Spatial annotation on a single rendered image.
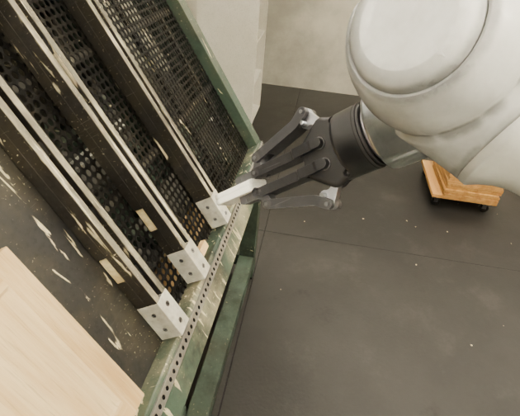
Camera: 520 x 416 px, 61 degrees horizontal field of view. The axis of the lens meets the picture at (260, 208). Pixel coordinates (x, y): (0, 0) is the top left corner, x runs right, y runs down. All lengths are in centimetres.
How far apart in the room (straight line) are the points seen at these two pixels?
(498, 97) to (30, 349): 92
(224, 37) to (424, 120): 426
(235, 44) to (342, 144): 403
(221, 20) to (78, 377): 379
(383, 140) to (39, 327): 80
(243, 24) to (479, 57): 422
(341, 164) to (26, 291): 72
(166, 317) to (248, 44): 352
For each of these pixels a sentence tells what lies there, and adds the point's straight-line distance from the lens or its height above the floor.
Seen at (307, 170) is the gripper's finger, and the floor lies 165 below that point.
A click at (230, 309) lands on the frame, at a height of 18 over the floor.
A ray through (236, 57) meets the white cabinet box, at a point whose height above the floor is 69.
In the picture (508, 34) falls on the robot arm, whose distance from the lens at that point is 24.
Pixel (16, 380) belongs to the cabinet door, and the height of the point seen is 114.
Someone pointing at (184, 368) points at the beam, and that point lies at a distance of 130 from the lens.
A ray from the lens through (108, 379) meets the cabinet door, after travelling 113.
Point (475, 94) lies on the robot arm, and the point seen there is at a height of 183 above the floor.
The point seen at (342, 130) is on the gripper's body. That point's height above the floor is 172.
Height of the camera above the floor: 190
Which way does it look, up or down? 34 degrees down
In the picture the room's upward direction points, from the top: 5 degrees clockwise
